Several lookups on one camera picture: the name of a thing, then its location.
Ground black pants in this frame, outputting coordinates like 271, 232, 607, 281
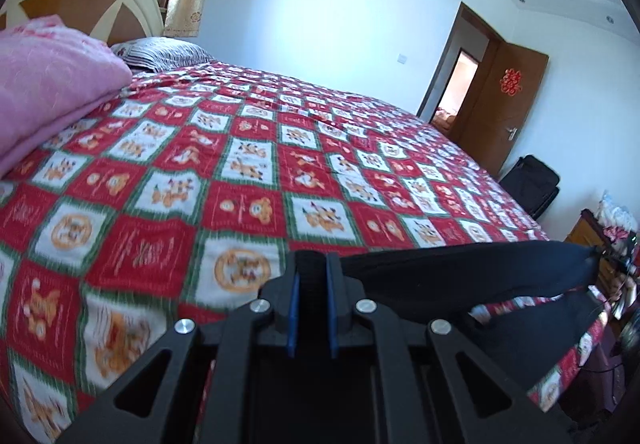
342, 240, 603, 390

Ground red patchwork bedspread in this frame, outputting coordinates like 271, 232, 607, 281
0, 60, 612, 442

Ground black suitcase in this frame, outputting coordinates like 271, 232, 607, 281
498, 155, 560, 220

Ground wooden cabinet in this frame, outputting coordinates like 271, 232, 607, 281
565, 209, 629, 306

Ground brown wooden door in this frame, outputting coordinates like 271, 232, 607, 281
449, 41, 549, 176

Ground striped pillow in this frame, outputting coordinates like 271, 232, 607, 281
111, 37, 215, 72

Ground pink folded blanket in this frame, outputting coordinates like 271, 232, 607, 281
1, 15, 132, 174

